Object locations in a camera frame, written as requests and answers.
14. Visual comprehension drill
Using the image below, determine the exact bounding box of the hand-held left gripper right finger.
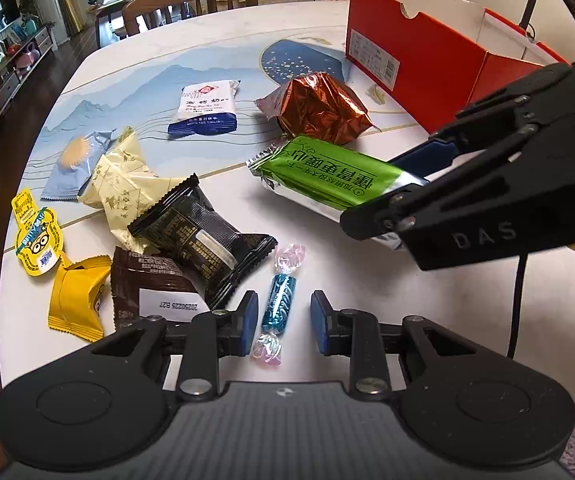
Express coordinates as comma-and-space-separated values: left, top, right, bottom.
310, 290, 473, 396

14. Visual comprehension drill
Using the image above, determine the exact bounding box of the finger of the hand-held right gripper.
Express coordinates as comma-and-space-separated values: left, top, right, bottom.
386, 62, 575, 182
339, 124, 544, 242

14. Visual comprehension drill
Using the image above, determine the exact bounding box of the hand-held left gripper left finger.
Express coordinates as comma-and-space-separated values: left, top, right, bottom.
84, 290, 260, 402

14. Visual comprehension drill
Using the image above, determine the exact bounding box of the blue candy with pink ends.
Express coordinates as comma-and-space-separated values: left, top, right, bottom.
250, 243, 307, 366

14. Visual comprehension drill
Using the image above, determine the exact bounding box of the green snack bar packet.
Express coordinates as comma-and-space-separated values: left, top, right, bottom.
246, 135, 431, 254

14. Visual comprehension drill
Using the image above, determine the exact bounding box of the red cardboard box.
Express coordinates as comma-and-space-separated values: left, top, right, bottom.
343, 0, 571, 134

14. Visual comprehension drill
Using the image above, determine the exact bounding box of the copper foil snack packet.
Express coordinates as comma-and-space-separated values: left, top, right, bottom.
254, 72, 375, 147

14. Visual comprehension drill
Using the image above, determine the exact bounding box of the cream yellow snack packet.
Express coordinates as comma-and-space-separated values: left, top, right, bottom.
78, 127, 189, 256

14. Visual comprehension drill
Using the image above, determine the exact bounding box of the white and blue snack packet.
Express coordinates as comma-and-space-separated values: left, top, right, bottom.
168, 79, 243, 139

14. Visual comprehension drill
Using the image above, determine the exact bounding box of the black snack packet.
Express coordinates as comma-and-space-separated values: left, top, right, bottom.
127, 173, 279, 311

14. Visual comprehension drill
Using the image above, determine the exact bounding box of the brown snack packet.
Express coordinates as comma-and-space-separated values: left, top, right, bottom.
110, 246, 204, 331

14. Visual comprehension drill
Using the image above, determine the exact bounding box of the yellow cartoon jelly cup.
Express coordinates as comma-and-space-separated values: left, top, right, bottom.
11, 187, 65, 278

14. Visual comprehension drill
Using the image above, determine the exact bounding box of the light blue cookie packet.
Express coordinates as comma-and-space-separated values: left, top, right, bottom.
40, 128, 119, 203

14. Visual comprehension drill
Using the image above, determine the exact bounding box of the wooden side table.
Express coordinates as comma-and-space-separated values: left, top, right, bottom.
86, 0, 179, 47

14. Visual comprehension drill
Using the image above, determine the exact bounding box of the grey media cabinet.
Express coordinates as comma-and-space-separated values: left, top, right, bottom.
0, 22, 59, 147

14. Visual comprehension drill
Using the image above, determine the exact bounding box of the black cable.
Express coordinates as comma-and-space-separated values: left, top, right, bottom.
507, 252, 529, 359
519, 0, 554, 43

